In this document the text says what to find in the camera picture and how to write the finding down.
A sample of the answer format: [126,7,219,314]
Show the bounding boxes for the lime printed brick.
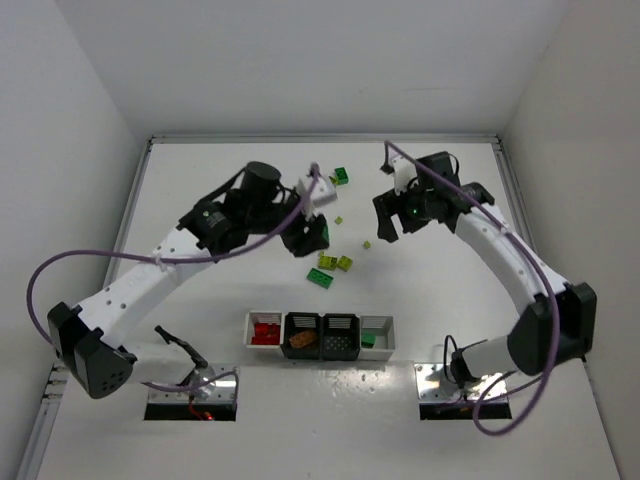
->
[317,254,338,271]

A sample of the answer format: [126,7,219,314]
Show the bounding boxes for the lime square brick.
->
[336,255,353,272]

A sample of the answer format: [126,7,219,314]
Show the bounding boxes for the green long brick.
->
[306,268,334,289]

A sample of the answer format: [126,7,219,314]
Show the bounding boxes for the dark green brick top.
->
[333,167,349,185]

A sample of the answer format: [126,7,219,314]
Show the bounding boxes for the red square brick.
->
[254,322,280,336]

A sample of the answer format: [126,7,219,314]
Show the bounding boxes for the orange brick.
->
[289,330,318,349]

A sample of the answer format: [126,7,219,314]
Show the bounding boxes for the red long brick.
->
[251,334,280,346]

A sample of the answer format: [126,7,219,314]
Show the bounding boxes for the green small brick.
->
[360,333,376,348]

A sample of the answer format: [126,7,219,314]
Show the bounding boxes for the green sloped brick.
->
[323,225,330,247]

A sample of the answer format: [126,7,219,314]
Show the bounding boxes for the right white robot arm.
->
[373,150,597,386]

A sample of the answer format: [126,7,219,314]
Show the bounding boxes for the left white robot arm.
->
[47,161,337,399]

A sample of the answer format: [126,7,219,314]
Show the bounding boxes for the left black bin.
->
[281,312,321,361]

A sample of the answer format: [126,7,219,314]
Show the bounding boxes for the black bin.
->
[320,313,361,362]
[281,312,321,361]

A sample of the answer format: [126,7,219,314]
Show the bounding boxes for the left white bin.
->
[243,310,285,358]

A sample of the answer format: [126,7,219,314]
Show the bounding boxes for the white bin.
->
[358,315,396,362]
[243,310,285,358]

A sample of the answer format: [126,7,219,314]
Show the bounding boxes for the right white bin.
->
[358,315,396,362]

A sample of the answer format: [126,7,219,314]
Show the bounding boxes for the right black bin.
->
[320,313,361,362]

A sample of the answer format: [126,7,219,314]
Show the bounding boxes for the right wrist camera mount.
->
[381,154,416,196]

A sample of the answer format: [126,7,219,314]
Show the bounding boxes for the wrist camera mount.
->
[294,175,338,220]
[381,154,416,196]

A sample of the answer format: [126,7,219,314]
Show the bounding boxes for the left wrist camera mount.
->
[294,175,338,220]

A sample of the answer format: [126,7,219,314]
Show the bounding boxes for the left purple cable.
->
[25,162,324,396]

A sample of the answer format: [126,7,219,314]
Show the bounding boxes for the purple cable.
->
[383,140,561,435]
[25,162,324,396]

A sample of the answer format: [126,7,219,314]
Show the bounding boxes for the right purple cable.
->
[383,140,561,435]

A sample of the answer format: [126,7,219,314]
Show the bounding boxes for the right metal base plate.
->
[414,363,507,405]

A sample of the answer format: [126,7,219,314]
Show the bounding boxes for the metal base plate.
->
[414,363,507,405]
[145,363,239,406]

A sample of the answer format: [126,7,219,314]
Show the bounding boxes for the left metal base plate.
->
[145,363,239,406]

